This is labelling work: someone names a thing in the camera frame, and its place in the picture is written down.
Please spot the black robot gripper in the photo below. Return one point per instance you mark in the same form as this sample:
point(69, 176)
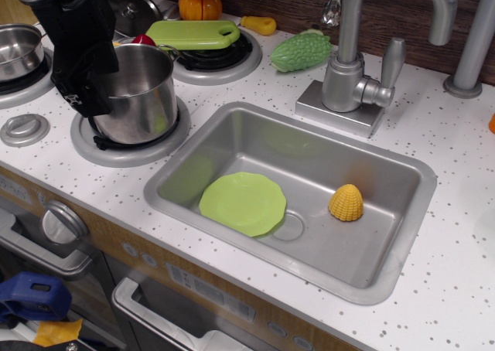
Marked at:
point(81, 32)

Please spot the large steel pot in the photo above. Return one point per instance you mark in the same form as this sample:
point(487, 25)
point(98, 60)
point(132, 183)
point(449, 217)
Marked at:
point(141, 95)

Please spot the small steel pot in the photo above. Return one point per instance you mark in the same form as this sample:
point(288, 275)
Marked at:
point(21, 51)

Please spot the steel pot lid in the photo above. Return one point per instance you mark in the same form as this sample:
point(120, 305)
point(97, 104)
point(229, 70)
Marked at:
point(134, 17)

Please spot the silver sink basin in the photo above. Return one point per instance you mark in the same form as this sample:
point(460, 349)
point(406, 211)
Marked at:
point(359, 261)

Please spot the front stove burner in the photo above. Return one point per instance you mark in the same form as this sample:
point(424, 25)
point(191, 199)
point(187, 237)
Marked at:
point(82, 134)

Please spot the stove burner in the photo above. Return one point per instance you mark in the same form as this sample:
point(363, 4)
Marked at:
point(26, 89)
point(218, 66)
point(82, 134)

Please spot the left stove burner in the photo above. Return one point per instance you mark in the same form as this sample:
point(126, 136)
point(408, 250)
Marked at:
point(26, 89)

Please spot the red toy tomato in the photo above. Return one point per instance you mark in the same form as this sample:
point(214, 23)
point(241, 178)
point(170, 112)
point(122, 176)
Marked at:
point(143, 39)

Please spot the grey countertop knob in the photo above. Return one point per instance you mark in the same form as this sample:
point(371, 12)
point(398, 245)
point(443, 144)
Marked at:
point(24, 130)

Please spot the green cutting board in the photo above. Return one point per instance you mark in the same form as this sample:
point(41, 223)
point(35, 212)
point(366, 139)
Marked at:
point(194, 35)

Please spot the back right stove burner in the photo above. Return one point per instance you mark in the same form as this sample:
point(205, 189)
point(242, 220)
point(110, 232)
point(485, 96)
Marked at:
point(218, 66)

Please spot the silver oven dial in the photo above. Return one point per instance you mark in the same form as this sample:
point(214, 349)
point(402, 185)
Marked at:
point(61, 225)

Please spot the orange toy pumpkin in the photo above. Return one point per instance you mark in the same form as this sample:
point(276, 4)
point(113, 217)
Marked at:
point(200, 10)

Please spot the yellow toy squash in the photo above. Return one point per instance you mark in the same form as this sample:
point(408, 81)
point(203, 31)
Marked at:
point(264, 26)

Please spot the green plastic plate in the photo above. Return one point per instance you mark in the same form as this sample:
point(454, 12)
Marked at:
point(249, 203)

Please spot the blue clamp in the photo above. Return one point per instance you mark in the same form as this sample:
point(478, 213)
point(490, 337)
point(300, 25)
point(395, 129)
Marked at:
point(33, 296)

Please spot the green toy bitter gourd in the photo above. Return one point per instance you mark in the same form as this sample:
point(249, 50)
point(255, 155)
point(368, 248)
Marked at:
point(302, 51)

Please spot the yellow cloth piece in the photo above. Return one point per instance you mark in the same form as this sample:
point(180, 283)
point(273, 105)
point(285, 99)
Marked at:
point(50, 333)

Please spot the hanging clear utensil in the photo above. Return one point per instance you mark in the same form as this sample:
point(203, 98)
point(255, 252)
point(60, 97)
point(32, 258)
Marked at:
point(331, 13)

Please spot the silver toy faucet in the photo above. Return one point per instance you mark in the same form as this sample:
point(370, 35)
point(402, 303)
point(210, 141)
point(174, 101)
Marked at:
point(347, 98)

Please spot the yellow toy corn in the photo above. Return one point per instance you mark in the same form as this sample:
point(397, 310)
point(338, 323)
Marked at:
point(347, 203)

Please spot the grey vertical pole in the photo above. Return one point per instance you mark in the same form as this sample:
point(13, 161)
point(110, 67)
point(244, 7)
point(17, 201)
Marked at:
point(464, 83)

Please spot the orange toy at edge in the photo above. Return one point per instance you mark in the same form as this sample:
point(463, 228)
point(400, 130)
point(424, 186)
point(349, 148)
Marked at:
point(491, 124)

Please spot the grey oven door handle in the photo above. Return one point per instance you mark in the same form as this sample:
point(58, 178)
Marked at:
point(24, 239)

